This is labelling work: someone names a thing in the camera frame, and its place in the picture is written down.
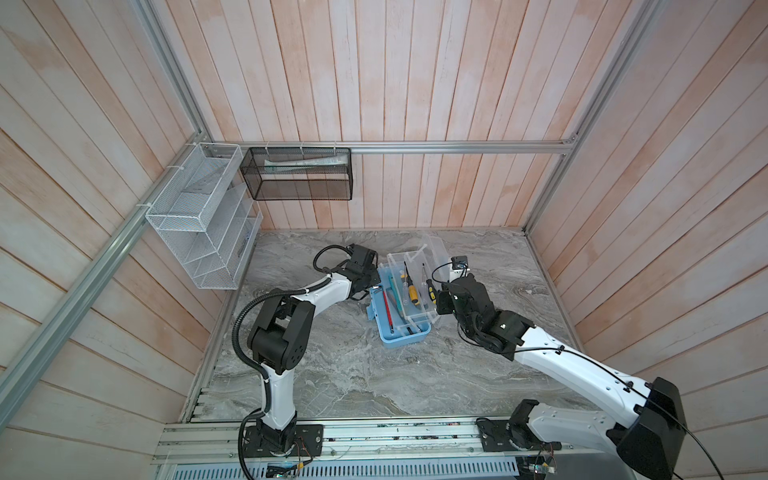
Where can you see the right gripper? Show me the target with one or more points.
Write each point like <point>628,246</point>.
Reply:
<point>442,297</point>

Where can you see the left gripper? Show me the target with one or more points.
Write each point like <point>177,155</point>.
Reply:
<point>375,276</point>

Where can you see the yellow black small screwdriver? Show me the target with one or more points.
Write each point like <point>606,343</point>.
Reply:
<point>431,290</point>

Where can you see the teal handled tool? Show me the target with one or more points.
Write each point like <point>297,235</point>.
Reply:
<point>396,298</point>

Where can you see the yellow handled screwdriver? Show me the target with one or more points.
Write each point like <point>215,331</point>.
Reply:
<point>410,287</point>

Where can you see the blue plastic tool box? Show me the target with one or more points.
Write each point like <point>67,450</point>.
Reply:
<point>419,318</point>

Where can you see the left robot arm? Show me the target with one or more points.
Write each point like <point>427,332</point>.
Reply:
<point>271,332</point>

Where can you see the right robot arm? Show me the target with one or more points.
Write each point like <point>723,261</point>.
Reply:
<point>642,423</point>

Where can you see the black mesh basket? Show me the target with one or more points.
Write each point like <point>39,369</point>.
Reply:
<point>298,173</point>

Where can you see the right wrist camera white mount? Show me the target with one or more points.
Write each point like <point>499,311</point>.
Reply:
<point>459,267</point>

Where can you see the aluminium front rail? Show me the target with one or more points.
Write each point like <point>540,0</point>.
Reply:
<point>385,438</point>

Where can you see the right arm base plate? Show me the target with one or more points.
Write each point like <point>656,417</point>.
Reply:
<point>504,435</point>

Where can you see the white wire mesh shelf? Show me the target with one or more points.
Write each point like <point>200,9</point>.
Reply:
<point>207,221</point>

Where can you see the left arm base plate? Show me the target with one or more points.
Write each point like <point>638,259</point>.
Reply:
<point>261,441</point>

